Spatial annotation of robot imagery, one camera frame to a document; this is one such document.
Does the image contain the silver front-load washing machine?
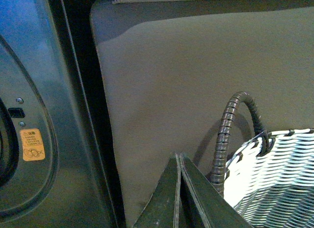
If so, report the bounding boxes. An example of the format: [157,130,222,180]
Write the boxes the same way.
[0,0,126,228]

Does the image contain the orange warning sticker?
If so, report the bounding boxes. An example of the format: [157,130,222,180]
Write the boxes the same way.
[20,128,46,161]

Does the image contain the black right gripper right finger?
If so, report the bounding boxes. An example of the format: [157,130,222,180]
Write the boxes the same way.
[180,154,252,228]

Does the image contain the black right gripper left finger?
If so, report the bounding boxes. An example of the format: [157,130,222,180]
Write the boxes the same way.
[133,153,181,228]

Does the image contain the white woven laundry basket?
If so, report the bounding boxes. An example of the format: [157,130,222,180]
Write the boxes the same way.
[209,92,314,228]

